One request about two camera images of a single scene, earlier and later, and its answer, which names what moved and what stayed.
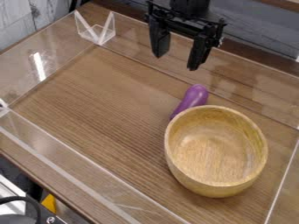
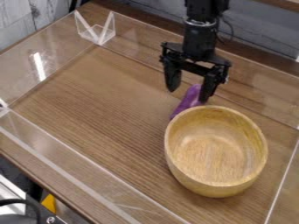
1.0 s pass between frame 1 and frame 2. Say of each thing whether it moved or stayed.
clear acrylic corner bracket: stayed
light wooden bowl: stayed
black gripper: moved
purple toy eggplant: stayed
